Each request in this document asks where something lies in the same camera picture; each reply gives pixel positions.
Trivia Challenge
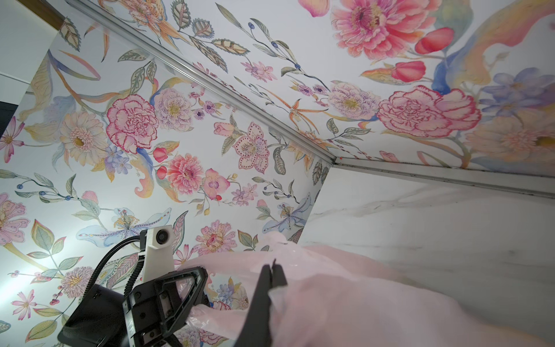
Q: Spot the aluminium frame post left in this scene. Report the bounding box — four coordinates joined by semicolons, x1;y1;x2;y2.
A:
67;0;336;165

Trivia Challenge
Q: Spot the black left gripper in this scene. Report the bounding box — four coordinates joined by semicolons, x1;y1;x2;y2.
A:
123;267;208;346

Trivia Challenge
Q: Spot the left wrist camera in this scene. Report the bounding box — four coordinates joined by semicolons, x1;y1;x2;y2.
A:
140;225;175;282

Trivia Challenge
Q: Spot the pink plastic bag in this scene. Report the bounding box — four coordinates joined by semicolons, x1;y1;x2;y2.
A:
184;232;544;346

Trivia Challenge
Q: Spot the black corrugated cable conduit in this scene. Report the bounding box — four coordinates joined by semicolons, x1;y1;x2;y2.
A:
82;235;146;300

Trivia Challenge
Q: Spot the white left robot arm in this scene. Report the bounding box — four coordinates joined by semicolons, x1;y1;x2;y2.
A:
58;267;208;346

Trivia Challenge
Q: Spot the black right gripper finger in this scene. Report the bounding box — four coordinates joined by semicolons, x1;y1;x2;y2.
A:
234;260;288;347

